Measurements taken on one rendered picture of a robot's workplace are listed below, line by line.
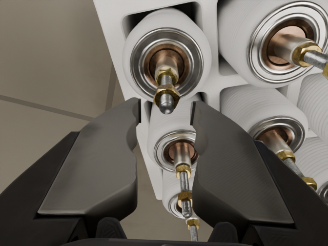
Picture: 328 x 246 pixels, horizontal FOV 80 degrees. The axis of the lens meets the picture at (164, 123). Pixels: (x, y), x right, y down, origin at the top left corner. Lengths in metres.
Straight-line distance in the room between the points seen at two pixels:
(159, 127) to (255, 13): 0.16
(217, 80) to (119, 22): 0.15
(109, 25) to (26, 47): 0.30
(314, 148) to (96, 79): 0.46
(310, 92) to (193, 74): 0.20
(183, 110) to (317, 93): 0.19
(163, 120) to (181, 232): 0.75
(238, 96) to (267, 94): 0.04
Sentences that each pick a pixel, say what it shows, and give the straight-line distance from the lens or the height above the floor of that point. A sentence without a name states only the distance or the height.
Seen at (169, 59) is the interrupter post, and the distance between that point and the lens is 0.20.
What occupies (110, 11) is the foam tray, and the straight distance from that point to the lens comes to 0.28.
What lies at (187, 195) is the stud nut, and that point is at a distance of 0.21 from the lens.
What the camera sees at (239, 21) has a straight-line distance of 0.24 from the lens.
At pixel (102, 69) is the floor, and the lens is 0.50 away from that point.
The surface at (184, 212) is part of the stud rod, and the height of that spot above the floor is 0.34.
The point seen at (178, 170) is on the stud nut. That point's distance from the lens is 0.24.
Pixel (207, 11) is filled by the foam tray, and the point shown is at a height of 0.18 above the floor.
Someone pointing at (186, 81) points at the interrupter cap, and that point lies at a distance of 0.21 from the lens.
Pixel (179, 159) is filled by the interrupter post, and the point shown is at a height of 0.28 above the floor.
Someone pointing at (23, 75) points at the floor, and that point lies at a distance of 0.59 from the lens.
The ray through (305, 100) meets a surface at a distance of 0.36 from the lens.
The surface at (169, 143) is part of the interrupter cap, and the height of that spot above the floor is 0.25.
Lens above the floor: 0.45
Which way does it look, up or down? 57 degrees down
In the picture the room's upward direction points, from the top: 179 degrees counter-clockwise
